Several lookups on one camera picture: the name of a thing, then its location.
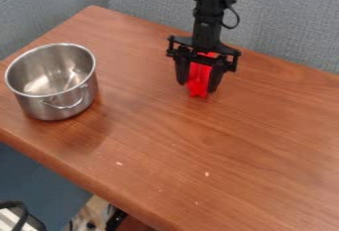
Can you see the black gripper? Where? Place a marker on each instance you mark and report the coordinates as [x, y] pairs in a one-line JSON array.
[[204, 48]]

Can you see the white striped object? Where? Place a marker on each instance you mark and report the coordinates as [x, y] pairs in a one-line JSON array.
[[10, 217]]

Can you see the red star-shaped block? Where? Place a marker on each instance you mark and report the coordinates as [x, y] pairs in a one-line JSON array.
[[200, 79]]

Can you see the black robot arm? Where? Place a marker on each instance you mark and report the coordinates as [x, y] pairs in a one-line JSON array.
[[213, 7]]

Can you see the stainless steel pot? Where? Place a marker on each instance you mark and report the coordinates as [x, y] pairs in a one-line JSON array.
[[53, 80]]

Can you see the clutter under table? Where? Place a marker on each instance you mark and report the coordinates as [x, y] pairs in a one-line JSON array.
[[94, 215]]

